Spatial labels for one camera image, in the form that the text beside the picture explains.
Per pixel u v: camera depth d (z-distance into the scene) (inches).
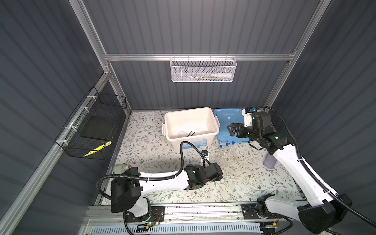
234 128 26.3
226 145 32.5
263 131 21.2
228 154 36.9
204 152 27.8
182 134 40.4
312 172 16.5
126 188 17.7
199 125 44.0
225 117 46.4
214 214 29.5
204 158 26.7
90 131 27.8
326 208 14.5
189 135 41.1
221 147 31.9
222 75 35.7
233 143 32.5
